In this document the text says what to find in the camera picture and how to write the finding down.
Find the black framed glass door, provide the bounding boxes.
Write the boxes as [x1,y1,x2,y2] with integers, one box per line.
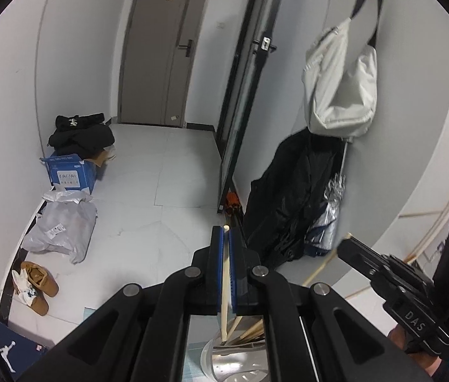
[215,0,289,213]

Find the dark blue shoe box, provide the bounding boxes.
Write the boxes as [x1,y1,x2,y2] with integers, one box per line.
[0,317,50,382]

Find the person's right hand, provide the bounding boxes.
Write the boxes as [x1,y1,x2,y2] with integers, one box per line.
[387,324,444,378]

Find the white utensil holder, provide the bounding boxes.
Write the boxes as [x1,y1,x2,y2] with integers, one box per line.
[200,314,269,382]

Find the white shoulder bag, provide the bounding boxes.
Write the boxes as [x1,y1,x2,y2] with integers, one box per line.
[303,0,386,139]

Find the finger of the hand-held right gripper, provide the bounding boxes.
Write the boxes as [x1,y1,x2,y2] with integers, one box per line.
[336,235,398,287]

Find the black jacket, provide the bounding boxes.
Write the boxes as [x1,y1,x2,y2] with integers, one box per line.
[242,127,348,269]

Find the silver folded umbrella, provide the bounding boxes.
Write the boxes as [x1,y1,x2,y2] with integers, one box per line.
[304,137,352,257]

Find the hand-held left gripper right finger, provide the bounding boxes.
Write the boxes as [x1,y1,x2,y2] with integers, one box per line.
[228,230,428,382]

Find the brown cardboard box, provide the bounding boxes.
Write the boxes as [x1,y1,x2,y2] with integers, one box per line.
[89,145,117,168]

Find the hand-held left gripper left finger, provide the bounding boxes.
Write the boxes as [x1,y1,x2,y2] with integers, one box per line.
[19,226,224,382]

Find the blue cardboard box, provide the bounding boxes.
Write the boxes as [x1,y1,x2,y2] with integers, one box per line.
[40,153,98,195]

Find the black clothes pile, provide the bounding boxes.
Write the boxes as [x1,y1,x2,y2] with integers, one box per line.
[48,113,116,156]

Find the grey door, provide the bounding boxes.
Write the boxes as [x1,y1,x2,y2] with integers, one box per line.
[118,0,215,128]

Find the grey plastic bag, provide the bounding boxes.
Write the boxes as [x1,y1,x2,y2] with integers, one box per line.
[21,190,98,265]

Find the black glass door latch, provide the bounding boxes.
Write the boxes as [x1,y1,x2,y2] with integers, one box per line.
[250,37,278,53]

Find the white socks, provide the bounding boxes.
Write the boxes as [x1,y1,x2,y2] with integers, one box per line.
[11,268,36,307]

